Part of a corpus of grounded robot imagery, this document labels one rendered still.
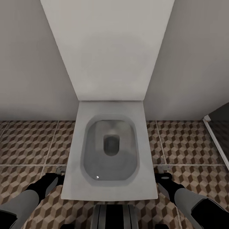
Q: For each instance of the toilet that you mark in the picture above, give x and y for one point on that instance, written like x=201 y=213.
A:
x=109 y=48

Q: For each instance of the door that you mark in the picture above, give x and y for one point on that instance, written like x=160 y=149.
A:
x=218 y=121

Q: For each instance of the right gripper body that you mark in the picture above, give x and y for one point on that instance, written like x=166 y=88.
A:
x=157 y=176

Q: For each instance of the robot trunk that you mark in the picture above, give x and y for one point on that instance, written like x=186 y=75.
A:
x=114 y=217

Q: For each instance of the shower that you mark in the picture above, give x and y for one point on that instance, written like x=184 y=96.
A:
x=217 y=144

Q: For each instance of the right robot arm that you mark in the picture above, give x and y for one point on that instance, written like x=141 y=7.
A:
x=202 y=212

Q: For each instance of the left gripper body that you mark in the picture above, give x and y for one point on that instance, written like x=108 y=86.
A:
x=61 y=180

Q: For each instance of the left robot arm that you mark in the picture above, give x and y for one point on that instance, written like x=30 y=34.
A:
x=16 y=212

